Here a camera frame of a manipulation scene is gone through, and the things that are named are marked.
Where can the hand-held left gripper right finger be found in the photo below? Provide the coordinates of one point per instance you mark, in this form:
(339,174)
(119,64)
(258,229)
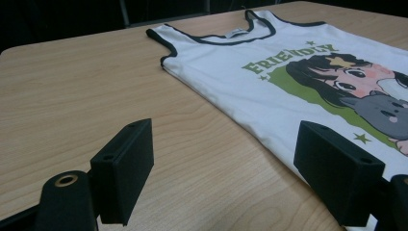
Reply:
(336,173)

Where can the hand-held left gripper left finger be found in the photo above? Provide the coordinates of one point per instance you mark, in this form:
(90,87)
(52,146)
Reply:
(123,173)

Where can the white cartoon print tank top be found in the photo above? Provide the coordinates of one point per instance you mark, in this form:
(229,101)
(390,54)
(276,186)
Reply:
(224,80)

